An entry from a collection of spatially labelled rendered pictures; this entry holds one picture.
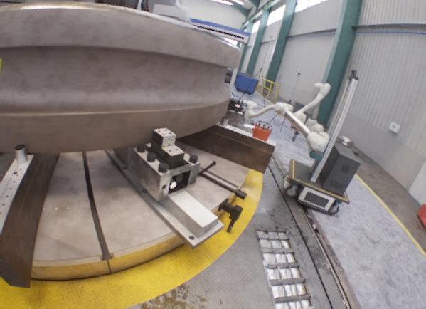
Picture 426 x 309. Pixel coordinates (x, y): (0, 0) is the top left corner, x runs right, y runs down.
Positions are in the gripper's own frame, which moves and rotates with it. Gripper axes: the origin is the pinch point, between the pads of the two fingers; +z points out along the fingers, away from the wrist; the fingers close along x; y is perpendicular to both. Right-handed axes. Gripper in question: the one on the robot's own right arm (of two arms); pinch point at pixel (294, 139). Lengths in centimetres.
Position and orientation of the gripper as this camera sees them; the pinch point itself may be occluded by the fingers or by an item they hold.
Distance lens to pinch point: 290.6
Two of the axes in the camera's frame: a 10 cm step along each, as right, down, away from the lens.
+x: 3.7, -3.1, 8.8
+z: -2.5, 8.8, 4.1
